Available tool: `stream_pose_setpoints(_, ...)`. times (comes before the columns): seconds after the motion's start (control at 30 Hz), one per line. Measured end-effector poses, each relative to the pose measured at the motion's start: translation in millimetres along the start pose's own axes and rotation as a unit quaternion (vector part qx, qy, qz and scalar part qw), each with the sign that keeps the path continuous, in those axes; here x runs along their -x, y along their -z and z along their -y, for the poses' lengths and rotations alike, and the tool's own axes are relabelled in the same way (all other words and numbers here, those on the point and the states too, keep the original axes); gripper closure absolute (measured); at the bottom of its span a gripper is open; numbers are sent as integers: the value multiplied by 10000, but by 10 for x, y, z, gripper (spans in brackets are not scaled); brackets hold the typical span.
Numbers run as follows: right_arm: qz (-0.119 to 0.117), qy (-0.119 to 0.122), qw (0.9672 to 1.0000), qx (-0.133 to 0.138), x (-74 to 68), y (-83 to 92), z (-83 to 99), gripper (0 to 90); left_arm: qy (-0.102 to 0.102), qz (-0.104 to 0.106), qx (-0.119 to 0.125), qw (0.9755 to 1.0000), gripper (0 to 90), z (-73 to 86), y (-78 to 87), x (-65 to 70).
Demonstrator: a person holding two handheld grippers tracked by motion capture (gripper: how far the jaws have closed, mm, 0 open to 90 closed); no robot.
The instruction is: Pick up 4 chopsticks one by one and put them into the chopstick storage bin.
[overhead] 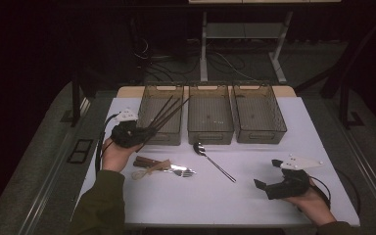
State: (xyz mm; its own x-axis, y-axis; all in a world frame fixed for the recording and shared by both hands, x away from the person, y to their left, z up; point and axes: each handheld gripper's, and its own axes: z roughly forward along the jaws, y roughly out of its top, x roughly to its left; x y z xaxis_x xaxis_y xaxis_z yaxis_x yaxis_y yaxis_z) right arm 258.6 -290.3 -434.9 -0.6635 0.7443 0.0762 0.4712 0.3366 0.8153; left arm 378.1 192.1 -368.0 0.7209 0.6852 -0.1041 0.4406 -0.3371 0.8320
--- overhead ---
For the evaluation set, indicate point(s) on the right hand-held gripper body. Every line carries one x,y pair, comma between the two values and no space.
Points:
293,186

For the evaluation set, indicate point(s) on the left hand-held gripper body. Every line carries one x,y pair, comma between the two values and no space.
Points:
125,133

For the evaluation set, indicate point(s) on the smoky clear plastic bin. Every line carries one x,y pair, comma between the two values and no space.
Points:
209,114
258,114
166,138

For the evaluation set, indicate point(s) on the brown wooden chopstick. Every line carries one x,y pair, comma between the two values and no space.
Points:
176,111
168,120

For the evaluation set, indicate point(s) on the metal spoon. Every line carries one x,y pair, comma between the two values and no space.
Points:
198,148

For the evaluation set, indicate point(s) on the person's left hand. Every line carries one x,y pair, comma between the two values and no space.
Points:
114,158

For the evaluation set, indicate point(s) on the person's right hand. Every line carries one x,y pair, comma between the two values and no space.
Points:
313,205

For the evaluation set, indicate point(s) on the black metal stand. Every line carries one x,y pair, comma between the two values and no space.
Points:
342,104
76,104

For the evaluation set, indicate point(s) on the black floor outlet frame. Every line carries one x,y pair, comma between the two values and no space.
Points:
73,158

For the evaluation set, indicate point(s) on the metal floor rail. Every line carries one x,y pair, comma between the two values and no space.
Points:
372,181
45,196

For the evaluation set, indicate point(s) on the grey metal desk frame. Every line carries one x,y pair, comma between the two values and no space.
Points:
203,49

